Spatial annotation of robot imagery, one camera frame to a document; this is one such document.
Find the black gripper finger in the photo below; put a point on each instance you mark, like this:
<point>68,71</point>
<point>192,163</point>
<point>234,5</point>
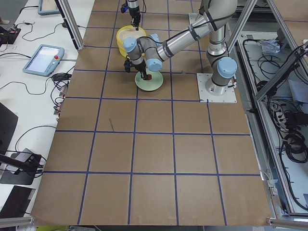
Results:
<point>144,75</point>

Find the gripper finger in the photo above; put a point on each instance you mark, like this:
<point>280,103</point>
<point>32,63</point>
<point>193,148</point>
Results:
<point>136,22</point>

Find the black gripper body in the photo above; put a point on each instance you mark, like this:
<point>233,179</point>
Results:
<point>134,12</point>
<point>140,66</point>

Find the brown bun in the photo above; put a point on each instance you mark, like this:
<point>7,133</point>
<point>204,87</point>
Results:
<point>148,77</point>

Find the yellow steamer basket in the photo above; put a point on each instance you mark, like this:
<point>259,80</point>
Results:
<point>128,31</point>
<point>124,51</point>

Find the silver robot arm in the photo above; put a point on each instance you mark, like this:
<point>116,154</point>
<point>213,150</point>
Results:
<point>146,54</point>
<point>132,4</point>

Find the light green plate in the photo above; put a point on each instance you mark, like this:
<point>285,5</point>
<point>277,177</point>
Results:
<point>149,85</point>

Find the black power adapter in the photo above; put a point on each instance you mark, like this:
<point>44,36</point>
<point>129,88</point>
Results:
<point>61,77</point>

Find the teach pendant with red button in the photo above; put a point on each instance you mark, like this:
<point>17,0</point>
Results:
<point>44,61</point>

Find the black monitor stand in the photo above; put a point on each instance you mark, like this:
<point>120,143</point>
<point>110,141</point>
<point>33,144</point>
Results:
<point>21,167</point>

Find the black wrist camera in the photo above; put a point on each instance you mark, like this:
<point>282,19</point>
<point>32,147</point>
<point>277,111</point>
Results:
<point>124,7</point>

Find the aluminium frame post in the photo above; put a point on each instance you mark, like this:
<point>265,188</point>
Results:
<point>70,22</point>

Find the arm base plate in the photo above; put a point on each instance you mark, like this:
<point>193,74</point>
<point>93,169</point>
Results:
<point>211,93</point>

